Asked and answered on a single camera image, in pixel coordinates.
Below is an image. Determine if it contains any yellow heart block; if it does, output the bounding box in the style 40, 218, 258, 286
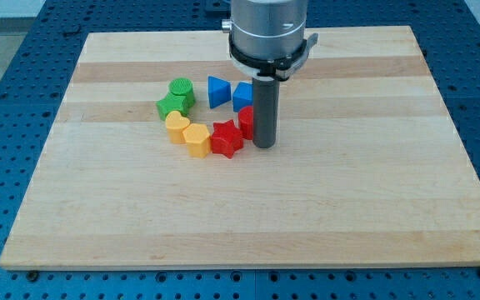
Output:
165, 111, 191, 144

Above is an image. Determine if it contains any green cube block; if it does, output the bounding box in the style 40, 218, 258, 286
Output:
156, 93, 189, 121

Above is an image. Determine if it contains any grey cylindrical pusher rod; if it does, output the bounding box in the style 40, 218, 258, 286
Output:
252, 78, 279, 148

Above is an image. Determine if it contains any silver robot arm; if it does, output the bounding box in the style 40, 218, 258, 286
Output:
222, 0, 318, 148

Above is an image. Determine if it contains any yellow pentagon block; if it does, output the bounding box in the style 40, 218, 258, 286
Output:
182, 123, 211, 158

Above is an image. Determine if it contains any blue triangle block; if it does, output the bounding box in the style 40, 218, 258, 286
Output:
207, 76, 232, 109

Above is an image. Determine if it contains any wooden board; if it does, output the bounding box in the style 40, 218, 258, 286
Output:
0, 26, 480, 271

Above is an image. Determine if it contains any green cylinder block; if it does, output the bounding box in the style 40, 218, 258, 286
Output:
168, 77, 196, 108

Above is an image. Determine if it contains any red circle block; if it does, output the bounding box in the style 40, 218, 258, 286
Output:
237, 106, 253, 140

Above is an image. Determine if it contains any blue cube block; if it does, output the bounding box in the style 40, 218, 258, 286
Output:
232, 82, 253, 113

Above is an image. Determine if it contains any red star block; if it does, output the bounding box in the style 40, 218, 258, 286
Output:
211, 119, 243, 159

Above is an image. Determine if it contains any black white tool mount ring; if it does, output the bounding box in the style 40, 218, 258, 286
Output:
228, 32, 318, 81

